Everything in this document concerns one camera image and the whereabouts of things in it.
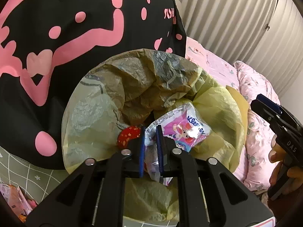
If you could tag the orange snack bag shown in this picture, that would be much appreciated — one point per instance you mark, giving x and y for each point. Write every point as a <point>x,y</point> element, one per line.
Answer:
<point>19,204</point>

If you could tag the green grid table cloth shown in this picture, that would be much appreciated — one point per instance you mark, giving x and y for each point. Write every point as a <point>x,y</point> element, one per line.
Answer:
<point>36,183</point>

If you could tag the black pink printed garment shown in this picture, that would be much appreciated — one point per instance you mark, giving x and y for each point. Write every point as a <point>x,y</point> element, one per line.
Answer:
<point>47,47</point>

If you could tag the grey pleated curtain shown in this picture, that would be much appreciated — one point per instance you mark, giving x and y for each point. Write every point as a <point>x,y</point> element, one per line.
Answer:
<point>265,34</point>

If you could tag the person's right hand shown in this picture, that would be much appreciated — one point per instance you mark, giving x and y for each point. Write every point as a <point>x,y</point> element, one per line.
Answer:
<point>286,177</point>

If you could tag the pink floral quilt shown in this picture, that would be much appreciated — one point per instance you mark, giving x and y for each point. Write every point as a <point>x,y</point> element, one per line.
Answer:
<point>259,134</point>

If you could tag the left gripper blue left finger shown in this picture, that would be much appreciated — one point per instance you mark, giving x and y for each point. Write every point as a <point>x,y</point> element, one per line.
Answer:
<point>141,152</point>

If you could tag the red snack wrapper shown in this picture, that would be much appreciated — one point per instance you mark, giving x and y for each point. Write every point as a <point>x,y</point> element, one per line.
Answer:
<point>126,135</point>

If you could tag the pink floral bed sheet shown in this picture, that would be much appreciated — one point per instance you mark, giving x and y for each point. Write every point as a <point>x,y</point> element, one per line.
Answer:
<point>216,67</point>

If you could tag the Kleenex tissue pack wrapper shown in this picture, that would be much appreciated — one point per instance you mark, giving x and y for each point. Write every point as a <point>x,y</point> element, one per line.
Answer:
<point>184,125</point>

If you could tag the yellow-green plastic trash bag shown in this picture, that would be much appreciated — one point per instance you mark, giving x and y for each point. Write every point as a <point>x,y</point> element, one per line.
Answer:
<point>125,89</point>

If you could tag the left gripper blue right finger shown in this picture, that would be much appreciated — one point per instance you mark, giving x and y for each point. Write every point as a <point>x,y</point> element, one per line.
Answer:
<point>159,142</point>

